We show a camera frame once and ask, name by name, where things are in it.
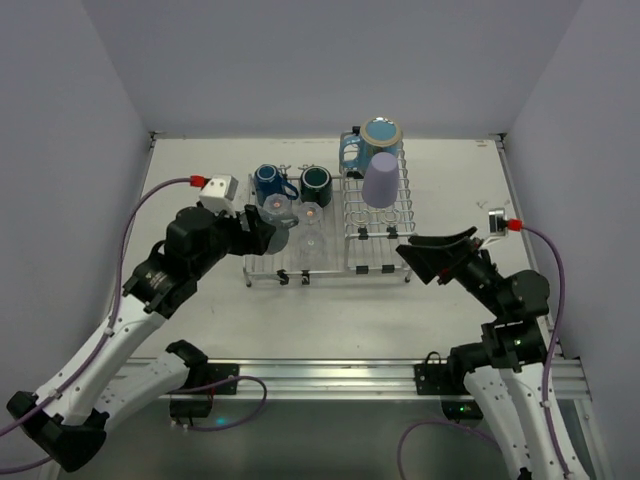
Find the grey blue mug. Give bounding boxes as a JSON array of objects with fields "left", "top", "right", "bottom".
[{"left": 265, "top": 220, "right": 292, "bottom": 255}]

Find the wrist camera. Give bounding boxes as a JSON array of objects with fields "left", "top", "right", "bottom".
[
  {"left": 199, "top": 174, "right": 239, "bottom": 215},
  {"left": 481, "top": 208, "right": 508, "bottom": 248}
]

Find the clear glass back right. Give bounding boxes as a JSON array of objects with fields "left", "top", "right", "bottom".
[{"left": 297, "top": 202, "right": 324, "bottom": 228}]

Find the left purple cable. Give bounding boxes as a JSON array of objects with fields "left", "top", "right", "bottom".
[{"left": 0, "top": 174, "right": 209, "bottom": 474}]

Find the clear glass front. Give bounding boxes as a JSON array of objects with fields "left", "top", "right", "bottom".
[{"left": 297, "top": 229, "right": 327, "bottom": 266}]

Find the silver wire dish rack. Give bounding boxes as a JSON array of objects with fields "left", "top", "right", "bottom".
[{"left": 243, "top": 150, "right": 416, "bottom": 287}]

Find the clear glass back left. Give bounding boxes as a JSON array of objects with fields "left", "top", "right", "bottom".
[{"left": 260, "top": 193, "right": 298, "bottom": 228}]

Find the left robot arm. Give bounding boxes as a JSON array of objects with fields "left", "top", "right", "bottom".
[{"left": 7, "top": 205, "right": 276, "bottom": 472}]

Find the clear glass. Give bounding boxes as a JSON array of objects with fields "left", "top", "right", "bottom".
[
  {"left": 260, "top": 193, "right": 298, "bottom": 228},
  {"left": 297, "top": 229, "right": 327, "bottom": 266},
  {"left": 297, "top": 202, "right": 324, "bottom": 228}
]

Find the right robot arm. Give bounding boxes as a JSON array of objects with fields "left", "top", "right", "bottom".
[{"left": 397, "top": 228, "right": 588, "bottom": 479}]

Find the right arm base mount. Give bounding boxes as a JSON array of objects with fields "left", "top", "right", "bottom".
[{"left": 413, "top": 351, "right": 484, "bottom": 424}]

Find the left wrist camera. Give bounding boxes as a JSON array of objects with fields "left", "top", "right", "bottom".
[{"left": 199, "top": 174, "right": 239, "bottom": 215}]

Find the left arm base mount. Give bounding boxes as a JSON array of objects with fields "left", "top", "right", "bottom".
[{"left": 169, "top": 363, "right": 240, "bottom": 426}]

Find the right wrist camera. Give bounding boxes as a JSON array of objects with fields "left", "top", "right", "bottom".
[{"left": 481, "top": 208, "right": 508, "bottom": 248}]

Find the dark blue mug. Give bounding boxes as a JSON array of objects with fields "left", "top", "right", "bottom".
[{"left": 253, "top": 164, "right": 299, "bottom": 206}]

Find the lavender plastic cup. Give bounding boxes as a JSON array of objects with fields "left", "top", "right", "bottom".
[{"left": 361, "top": 152, "right": 399, "bottom": 209}]

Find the light blue ceramic mug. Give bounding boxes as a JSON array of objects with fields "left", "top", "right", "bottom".
[{"left": 338, "top": 116, "right": 404, "bottom": 176}]

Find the dark green mug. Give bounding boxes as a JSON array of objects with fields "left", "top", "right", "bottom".
[{"left": 300, "top": 166, "right": 333, "bottom": 208}]

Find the aluminium frame rail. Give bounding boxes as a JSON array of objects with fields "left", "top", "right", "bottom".
[{"left": 111, "top": 357, "right": 591, "bottom": 401}]

